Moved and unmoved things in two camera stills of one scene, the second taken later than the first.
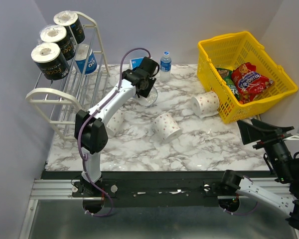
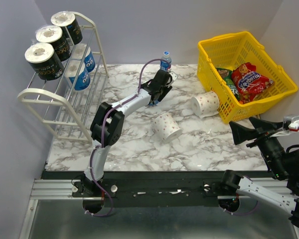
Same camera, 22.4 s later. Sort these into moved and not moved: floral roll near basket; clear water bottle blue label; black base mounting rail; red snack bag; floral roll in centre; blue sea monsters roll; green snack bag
Moved: blue sea monsters roll
Not moved: floral roll near basket; floral roll in centre; green snack bag; clear water bottle blue label; black base mounting rail; red snack bag
